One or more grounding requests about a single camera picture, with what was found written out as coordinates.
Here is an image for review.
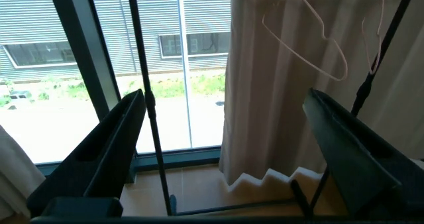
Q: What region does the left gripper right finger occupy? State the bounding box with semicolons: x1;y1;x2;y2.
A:
302;87;424;217

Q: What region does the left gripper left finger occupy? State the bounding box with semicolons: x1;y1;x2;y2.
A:
26;88;147;219

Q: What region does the black clothes rack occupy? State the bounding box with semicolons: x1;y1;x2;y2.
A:
125;0;419;219

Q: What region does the pink clothes hanger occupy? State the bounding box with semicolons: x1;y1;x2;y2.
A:
360;0;389;76
261;0;349;83

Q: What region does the beige curtain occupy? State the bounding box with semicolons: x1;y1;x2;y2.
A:
218;0;424;188
0;124;46;220

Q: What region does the window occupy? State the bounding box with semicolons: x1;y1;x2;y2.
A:
0;0;232;178

